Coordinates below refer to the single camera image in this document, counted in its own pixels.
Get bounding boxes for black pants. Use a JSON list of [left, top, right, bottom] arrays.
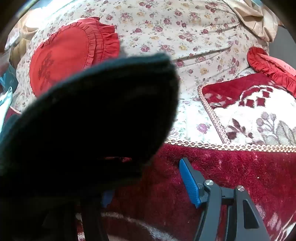
[[0, 53, 181, 241]]

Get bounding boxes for large red heart pillow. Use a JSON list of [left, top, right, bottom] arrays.
[[30, 17, 121, 98]]

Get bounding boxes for beige cloth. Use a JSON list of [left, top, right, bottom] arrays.
[[222, 0, 284, 42]]

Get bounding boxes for red plush seat cover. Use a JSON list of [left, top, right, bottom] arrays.
[[76, 139, 296, 241]]

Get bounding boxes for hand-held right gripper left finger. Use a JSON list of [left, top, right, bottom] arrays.
[[75, 189, 115, 241]]

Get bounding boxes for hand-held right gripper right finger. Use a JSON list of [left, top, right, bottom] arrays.
[[179, 158, 271, 241]]

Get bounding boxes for floral sofa cover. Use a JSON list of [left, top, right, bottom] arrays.
[[7, 0, 270, 145]]

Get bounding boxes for pale yellow cloth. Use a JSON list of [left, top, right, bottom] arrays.
[[10, 16, 44, 63]]

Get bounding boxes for small red ruffled pillow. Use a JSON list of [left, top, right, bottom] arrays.
[[247, 46, 296, 96]]

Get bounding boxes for red plush armrest cover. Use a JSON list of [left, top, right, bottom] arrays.
[[198, 74, 296, 146]]

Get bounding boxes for teal cloth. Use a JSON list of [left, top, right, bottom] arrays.
[[0, 66, 19, 135]]

